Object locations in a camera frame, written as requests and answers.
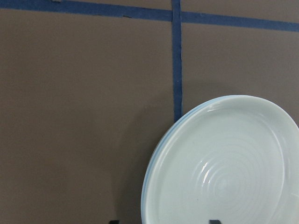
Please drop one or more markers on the white ceramic plate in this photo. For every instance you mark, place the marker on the white ceramic plate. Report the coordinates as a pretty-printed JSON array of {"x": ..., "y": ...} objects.
[{"x": 222, "y": 175}]

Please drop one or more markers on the pale blue-green ceramic plate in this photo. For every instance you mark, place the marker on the pale blue-green ceramic plate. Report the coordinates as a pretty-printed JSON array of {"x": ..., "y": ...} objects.
[{"x": 165, "y": 139}]

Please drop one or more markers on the blue ceramic plate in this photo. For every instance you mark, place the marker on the blue ceramic plate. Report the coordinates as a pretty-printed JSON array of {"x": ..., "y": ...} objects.
[{"x": 145, "y": 186}]

